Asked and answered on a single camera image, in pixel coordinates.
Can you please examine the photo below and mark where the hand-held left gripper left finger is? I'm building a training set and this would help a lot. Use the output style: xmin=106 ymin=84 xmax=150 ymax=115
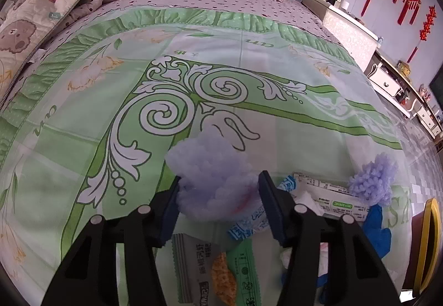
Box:
xmin=42 ymin=175 xmax=182 ymax=306

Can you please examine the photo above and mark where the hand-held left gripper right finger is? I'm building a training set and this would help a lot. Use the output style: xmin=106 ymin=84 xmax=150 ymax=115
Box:
xmin=258 ymin=170 xmax=405 ymax=306

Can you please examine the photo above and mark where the large purple fluffy cloth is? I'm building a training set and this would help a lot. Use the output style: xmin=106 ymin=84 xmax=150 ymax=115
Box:
xmin=165 ymin=136 xmax=264 ymax=222

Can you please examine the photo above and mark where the blue rubber glove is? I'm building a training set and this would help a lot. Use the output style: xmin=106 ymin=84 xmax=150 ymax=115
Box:
xmin=280 ymin=204 xmax=392 ymax=305

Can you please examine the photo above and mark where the yellow rimmed black trash bin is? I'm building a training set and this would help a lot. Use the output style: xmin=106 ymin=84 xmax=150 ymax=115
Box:
xmin=401 ymin=198 xmax=442 ymax=305

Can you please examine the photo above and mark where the blue white wrapper strip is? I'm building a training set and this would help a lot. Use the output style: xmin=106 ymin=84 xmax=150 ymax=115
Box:
xmin=226 ymin=175 xmax=299 ymax=241

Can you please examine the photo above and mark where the green white snack packet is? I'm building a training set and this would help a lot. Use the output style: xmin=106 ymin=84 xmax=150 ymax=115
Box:
xmin=172 ymin=233 xmax=239 ymax=306

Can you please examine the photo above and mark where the white printed paper packet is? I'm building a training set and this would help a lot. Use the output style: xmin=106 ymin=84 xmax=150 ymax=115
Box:
xmin=292 ymin=172 xmax=374 ymax=223

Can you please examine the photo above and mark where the green strip wrapper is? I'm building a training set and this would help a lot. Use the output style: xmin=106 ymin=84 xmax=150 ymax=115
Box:
xmin=225 ymin=239 xmax=273 ymax=306

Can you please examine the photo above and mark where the small purple fluffy cloth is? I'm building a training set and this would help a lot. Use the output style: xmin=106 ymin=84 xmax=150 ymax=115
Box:
xmin=348 ymin=152 xmax=396 ymax=207

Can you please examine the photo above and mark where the large white low cabinet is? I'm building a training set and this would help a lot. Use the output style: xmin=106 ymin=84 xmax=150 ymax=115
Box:
xmin=365 ymin=49 xmax=429 ymax=120

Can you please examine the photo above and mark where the small white low cabinet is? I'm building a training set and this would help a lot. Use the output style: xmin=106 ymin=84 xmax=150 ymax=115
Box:
xmin=413 ymin=103 xmax=443 ymax=141

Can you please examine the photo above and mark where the white nightstand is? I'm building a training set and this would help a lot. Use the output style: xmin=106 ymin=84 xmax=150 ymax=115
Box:
xmin=302 ymin=0 xmax=378 ymax=75

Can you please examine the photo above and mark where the bear print quilt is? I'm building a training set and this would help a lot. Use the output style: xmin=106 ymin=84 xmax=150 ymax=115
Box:
xmin=0 ymin=0 xmax=88 ymax=110

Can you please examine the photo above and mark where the black wall television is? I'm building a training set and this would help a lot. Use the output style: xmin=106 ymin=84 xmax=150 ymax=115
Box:
xmin=429 ymin=66 xmax=443 ymax=103

